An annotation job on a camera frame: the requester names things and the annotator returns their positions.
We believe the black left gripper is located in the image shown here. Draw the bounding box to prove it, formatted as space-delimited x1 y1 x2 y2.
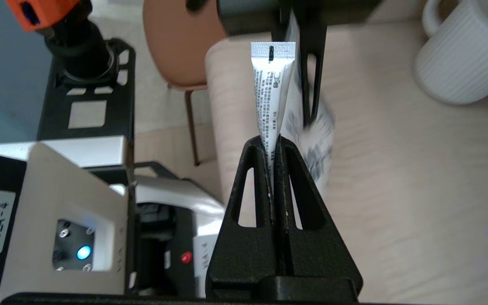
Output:
216 0 380 127

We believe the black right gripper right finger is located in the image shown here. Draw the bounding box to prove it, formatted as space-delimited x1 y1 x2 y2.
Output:
276 136 361 295

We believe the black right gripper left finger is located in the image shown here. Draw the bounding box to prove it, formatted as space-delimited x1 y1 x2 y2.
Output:
206 136 283 297

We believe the small white toothpaste tube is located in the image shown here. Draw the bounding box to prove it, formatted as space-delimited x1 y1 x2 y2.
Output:
251 42 296 200

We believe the white horse print pouch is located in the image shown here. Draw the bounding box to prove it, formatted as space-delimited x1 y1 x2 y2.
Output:
280 8 336 191

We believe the silver black robot base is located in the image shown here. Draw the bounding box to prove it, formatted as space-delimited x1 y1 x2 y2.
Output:
0 21 227 305

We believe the pink chair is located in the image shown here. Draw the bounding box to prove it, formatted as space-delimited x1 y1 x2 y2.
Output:
142 0 227 166

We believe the white ribbed ceramic mug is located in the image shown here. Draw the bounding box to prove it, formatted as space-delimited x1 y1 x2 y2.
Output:
413 0 488 105

